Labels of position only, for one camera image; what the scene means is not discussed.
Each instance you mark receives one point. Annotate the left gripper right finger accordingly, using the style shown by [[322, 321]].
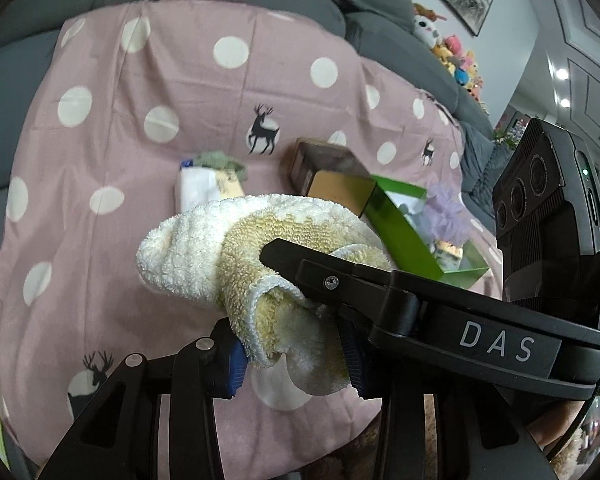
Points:
[[363, 365]]

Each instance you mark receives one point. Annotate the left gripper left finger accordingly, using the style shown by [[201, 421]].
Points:
[[213, 365]]

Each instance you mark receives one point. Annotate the yellow small tissue pack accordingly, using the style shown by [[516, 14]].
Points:
[[447, 255]]

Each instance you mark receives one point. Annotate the cream yellow towel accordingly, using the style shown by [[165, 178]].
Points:
[[211, 255]]

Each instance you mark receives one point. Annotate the purple mesh bath pouf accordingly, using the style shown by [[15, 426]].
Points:
[[444, 218]]

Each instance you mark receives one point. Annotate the green fuzzy towel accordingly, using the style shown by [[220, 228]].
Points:
[[218, 160]]

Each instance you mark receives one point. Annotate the green storage box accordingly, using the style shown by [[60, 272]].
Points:
[[391, 209]]

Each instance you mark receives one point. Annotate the brown wooden box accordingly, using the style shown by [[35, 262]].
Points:
[[318, 169]]

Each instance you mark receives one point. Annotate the pink polka dot blanket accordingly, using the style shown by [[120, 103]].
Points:
[[132, 91]]

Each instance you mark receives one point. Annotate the pile of plush toys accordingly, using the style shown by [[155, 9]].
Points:
[[461, 64]]

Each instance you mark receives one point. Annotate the grey sofa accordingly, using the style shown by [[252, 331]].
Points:
[[29, 30]]

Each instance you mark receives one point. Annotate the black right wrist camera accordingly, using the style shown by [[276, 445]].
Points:
[[547, 216]]

